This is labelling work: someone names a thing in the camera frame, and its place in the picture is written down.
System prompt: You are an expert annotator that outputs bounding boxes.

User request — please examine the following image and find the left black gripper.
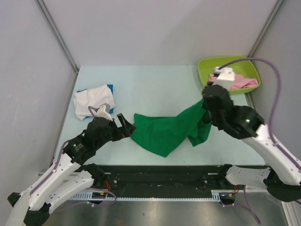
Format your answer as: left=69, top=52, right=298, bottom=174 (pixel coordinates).
left=95, top=113, right=135, bottom=149

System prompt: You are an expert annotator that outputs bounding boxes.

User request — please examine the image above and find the green t shirt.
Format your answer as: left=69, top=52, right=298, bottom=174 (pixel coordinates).
left=131, top=100, right=211, bottom=157

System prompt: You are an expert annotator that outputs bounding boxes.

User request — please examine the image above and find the lime green plastic basin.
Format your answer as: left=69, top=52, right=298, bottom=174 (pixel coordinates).
left=198, top=56, right=261, bottom=95

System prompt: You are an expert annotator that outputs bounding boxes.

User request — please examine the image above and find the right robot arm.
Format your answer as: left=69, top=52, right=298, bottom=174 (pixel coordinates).
left=202, top=85, right=301, bottom=202

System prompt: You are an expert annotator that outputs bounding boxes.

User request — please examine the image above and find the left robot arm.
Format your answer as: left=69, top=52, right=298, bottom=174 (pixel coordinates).
left=6, top=113, right=136, bottom=226

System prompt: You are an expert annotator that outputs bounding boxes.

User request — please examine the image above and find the pink t shirt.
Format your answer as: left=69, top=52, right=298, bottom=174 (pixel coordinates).
left=206, top=74, right=258, bottom=90

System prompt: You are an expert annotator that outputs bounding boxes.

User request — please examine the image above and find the blue t shirt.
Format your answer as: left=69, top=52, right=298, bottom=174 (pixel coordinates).
left=77, top=84, right=116, bottom=120

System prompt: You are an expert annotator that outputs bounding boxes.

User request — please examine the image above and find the white t shirt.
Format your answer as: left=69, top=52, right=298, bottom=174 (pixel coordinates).
left=73, top=85, right=116, bottom=121

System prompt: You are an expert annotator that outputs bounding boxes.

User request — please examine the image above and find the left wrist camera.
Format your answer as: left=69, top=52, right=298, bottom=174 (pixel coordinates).
left=95, top=103, right=112, bottom=121

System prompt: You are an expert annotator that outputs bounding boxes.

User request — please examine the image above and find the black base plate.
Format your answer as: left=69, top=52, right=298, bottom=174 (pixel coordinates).
left=93, top=166, right=238, bottom=199

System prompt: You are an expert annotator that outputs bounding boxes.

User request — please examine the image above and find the aluminium rail right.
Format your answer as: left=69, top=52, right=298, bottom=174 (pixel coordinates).
left=246, top=186, right=267, bottom=192

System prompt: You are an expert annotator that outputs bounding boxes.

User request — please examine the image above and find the grey slotted cable duct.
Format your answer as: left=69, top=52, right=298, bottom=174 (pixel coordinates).
left=70, top=190, right=226, bottom=202

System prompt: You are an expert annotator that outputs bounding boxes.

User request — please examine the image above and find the right aluminium frame post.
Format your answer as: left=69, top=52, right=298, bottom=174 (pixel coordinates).
left=247, top=0, right=286, bottom=57

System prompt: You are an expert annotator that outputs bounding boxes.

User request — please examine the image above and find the aluminium frame post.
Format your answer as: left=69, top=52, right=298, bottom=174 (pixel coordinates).
left=35, top=0, right=79, bottom=74
left=247, top=0, right=286, bottom=57

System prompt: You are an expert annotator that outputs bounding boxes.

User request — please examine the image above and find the left aluminium frame post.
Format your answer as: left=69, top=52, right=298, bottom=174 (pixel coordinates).
left=35, top=0, right=79, bottom=74

